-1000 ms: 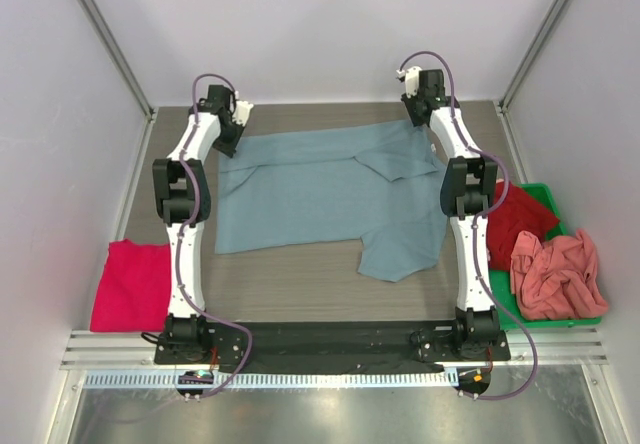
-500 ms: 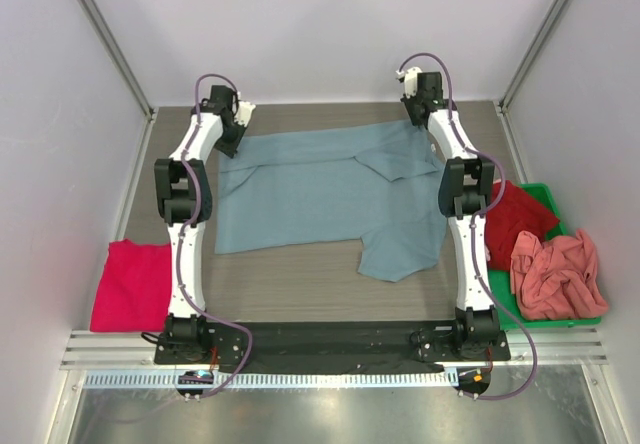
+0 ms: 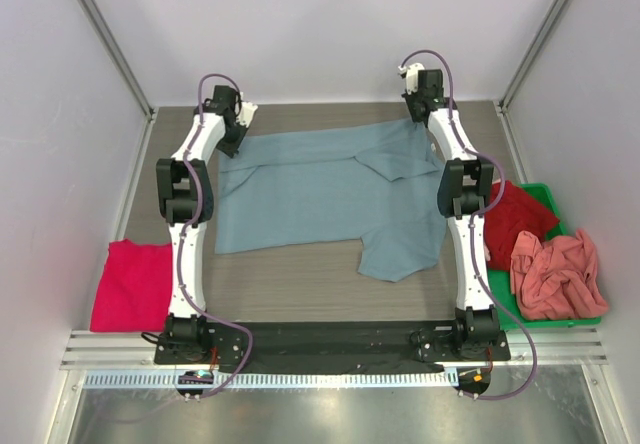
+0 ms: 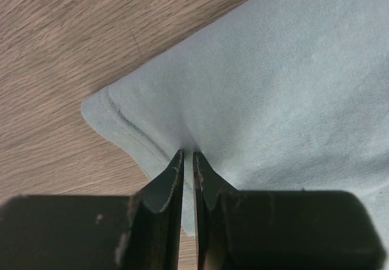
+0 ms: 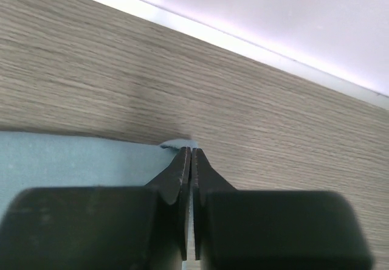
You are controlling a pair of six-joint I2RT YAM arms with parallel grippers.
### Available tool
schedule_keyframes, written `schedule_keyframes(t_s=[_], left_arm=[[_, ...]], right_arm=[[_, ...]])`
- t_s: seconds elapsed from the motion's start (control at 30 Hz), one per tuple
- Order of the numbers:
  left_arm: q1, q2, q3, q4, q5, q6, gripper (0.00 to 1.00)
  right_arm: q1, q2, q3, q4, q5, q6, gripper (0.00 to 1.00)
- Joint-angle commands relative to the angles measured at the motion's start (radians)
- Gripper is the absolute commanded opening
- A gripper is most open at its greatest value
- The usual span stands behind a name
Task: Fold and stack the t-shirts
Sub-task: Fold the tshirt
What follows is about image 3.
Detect left aluminium frame post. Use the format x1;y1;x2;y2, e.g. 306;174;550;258
59;0;157;123

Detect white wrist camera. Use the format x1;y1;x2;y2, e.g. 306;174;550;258
398;63;425;94
236;100;258;128

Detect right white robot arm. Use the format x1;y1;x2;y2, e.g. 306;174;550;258
399;64;501;363

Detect blue-grey t shirt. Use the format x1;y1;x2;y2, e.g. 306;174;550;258
215;119;446;282

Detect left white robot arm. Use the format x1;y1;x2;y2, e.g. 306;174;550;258
154;85;257;364

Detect dark red t shirt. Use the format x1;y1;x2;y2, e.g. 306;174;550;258
484;181;560;271

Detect salmon pink t shirt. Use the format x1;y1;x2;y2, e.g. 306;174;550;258
509;229;609;321

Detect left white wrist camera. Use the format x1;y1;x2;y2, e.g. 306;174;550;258
236;100;258;128

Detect folded magenta t shirt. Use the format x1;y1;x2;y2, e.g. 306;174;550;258
89;239;172;333

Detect white slotted cable duct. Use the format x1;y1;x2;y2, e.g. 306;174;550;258
84;369;458;390

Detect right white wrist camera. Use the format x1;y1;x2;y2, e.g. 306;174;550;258
398;63;425;94

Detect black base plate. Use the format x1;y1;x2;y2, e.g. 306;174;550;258
154;317;511;375

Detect right aluminium frame post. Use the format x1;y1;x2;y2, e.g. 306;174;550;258
496;0;571;114

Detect aluminium frame post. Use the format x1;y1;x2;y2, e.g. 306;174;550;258
496;0;571;114
59;0;157;123

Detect green plastic tray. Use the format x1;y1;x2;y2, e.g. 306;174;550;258
488;183;602;328

